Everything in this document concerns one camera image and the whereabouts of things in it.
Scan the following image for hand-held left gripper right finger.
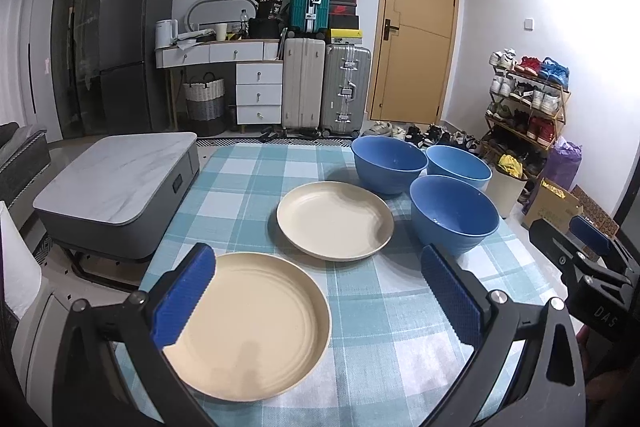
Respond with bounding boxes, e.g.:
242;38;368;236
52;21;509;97
420;244;588;427

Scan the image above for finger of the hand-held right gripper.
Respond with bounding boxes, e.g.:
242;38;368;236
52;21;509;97
529;218;632;286
571;215;640;274

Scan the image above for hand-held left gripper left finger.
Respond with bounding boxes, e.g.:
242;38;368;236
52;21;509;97
52;243;218;427

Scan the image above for cream round plate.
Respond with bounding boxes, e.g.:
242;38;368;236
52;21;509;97
162;252;332;404
276;181;395;262

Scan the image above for blue bowl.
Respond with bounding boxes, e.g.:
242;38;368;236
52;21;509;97
351;136;429;195
426;145;493;192
410;175;501;257

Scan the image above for person's right hand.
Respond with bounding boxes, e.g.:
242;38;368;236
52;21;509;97
575;327;640;408

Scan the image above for brown cardboard box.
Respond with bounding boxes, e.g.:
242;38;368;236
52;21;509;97
522;179;584;235

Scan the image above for brown patterned bag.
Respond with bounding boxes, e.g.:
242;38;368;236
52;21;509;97
570;184;621;238

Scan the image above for cream trash bin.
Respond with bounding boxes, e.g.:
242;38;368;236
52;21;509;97
486;167;528;219

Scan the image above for purple bag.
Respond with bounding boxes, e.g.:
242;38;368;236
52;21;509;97
542;137;584;195

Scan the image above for yellow bag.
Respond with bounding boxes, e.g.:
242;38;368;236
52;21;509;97
497;153;524;178

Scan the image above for teal checked tablecloth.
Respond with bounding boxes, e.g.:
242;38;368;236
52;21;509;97
137;142;546;427

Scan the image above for wooden shoe rack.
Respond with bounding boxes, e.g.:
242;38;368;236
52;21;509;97
482;57;572;188

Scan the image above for marble top coffee table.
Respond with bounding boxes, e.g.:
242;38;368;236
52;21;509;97
32;132;201;293

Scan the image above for shoe rack with shoes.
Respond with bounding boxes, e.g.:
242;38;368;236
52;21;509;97
486;48;571;178

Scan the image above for scattered group of shoes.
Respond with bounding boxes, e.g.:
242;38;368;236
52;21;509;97
367;121;483;154

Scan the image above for white sheet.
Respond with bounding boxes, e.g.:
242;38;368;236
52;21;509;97
0;202;43;319

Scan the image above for woven laundry basket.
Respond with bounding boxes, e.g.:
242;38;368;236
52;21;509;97
182;74;227;136

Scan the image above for grey sofa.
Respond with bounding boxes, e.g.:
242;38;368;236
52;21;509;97
0;122;52;220

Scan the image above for wooden door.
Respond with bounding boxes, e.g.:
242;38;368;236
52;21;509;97
367;0;461;125

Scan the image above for white vanity desk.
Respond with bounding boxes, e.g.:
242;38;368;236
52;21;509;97
155;39;286;126

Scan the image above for silver suitcase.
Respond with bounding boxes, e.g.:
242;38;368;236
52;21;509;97
320;43;372;138

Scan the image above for beige suitcase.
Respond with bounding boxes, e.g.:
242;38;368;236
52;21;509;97
281;36;327;138

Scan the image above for white kettle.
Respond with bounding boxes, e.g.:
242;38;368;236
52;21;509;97
155;20;180;50

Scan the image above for grey refrigerator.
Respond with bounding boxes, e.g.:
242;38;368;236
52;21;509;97
97;0;176;135

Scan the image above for black yellow shoe box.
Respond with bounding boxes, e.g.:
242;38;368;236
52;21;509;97
327;28;362;45

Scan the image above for white curtain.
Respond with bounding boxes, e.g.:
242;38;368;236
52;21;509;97
0;0;36;128

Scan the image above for black bag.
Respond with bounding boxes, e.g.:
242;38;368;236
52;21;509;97
248;0;291;40

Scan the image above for dark glass cabinet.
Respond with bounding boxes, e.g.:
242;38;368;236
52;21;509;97
50;0;126;140

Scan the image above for oval mirror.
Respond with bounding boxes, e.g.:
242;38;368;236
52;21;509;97
186;0;256;35

